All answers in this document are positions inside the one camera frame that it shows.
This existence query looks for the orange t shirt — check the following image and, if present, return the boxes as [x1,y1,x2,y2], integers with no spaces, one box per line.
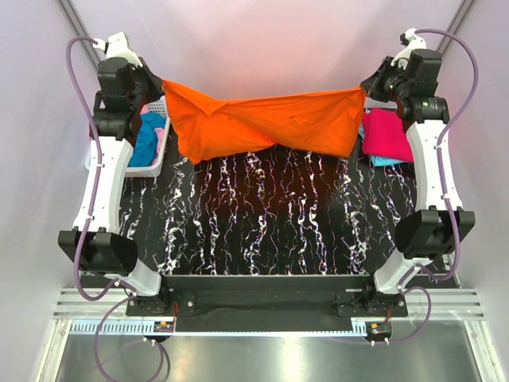
[163,80,366,165]

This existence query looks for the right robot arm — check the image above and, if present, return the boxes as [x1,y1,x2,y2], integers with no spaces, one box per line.
[361,49,476,316]

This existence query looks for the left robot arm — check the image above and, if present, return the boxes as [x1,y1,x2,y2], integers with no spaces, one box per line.
[57,57,172,315]

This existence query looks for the white plastic basket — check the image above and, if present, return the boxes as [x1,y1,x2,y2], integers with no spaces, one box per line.
[84,99,172,178]

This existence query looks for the pink t shirt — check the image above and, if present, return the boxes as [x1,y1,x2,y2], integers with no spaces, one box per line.
[141,105,165,155]

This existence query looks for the folded magenta t shirt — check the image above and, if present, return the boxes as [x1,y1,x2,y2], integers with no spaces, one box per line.
[362,108,414,163]

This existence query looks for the folded light blue t shirt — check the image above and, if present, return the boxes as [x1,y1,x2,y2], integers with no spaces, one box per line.
[359,124,404,167]

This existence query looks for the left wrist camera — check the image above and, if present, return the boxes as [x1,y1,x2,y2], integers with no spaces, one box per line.
[92,32,142,67]

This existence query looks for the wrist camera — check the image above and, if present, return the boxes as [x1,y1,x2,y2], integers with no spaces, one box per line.
[390,28,427,69]
[92,32,142,67]

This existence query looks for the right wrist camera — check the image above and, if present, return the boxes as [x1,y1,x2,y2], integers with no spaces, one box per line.
[390,28,427,69]

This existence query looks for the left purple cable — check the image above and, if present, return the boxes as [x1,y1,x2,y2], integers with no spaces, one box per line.
[65,36,171,381]

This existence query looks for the aluminium front rail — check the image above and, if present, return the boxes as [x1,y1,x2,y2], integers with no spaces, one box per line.
[51,288,487,319]

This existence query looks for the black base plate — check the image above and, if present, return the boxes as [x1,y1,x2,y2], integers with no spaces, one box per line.
[126,275,408,335]

